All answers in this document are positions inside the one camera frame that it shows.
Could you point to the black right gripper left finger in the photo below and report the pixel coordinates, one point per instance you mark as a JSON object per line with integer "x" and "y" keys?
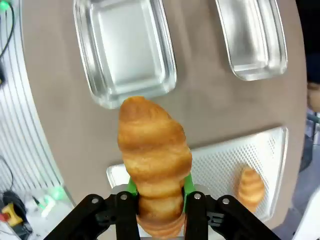
{"x": 82, "y": 220}

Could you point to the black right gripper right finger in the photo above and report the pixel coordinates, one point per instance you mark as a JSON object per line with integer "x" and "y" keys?
{"x": 225, "y": 217}

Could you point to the large golden croissant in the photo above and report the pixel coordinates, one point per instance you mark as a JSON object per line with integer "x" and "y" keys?
{"x": 153, "y": 165}

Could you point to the small golden croissant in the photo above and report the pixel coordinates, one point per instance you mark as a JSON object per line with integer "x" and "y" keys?
{"x": 250, "y": 189}

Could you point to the green white plastic part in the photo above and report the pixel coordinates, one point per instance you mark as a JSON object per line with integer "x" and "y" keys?
{"x": 48, "y": 200}

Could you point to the perforated metal baking tray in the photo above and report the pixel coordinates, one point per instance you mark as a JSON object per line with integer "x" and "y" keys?
{"x": 230, "y": 165}

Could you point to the yellow red emergency stop box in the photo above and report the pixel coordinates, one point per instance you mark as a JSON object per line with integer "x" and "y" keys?
{"x": 11, "y": 213}

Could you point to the person in dark clothes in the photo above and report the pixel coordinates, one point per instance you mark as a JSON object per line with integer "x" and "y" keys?
{"x": 312, "y": 75}

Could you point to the left metal tray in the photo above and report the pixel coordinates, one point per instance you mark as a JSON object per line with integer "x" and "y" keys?
{"x": 125, "y": 51}

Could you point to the right metal tray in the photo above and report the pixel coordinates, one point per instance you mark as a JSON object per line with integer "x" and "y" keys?
{"x": 253, "y": 40}

